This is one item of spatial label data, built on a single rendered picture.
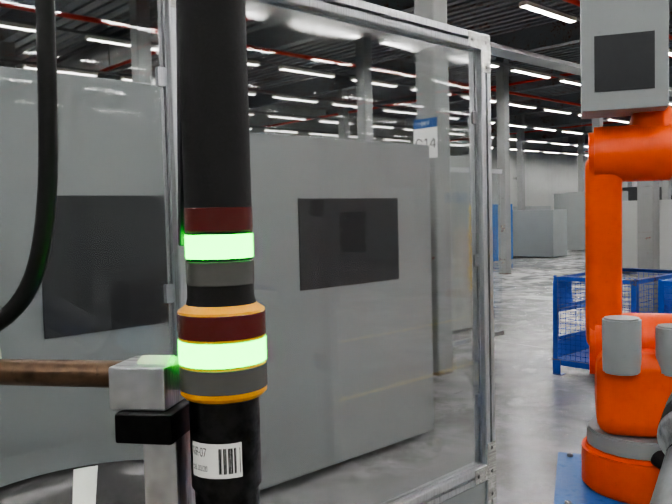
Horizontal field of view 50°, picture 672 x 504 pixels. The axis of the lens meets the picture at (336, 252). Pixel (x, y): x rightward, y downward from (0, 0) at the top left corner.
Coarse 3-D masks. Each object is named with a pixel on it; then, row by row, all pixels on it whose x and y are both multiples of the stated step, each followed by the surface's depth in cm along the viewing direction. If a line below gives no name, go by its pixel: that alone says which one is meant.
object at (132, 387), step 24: (120, 384) 35; (144, 384) 35; (168, 384) 35; (120, 408) 36; (144, 408) 35; (168, 408) 36; (120, 432) 35; (144, 432) 35; (168, 432) 35; (144, 456) 35; (168, 456) 35; (168, 480) 35
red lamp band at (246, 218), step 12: (192, 216) 34; (204, 216) 34; (216, 216) 34; (228, 216) 34; (240, 216) 34; (252, 216) 36; (192, 228) 34; (204, 228) 34; (216, 228) 34; (228, 228) 34; (240, 228) 34; (252, 228) 36
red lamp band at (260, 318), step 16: (192, 320) 34; (208, 320) 34; (224, 320) 34; (240, 320) 34; (256, 320) 35; (192, 336) 34; (208, 336) 34; (224, 336) 34; (240, 336) 34; (256, 336) 35
